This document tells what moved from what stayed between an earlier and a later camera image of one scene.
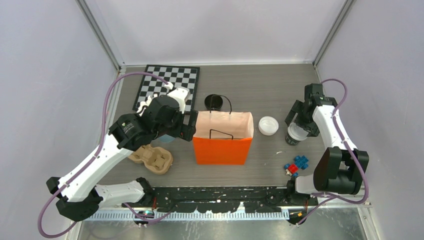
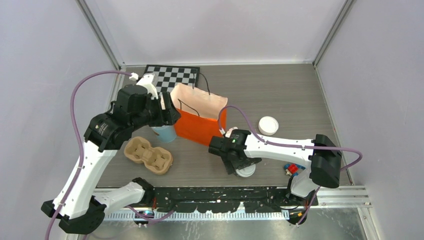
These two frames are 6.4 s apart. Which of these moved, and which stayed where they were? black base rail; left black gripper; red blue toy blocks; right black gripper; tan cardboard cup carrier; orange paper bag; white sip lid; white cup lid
Moved: left black gripper; white sip lid; orange paper bag; right black gripper
Stayed: black base rail; white cup lid; tan cardboard cup carrier; red blue toy blocks
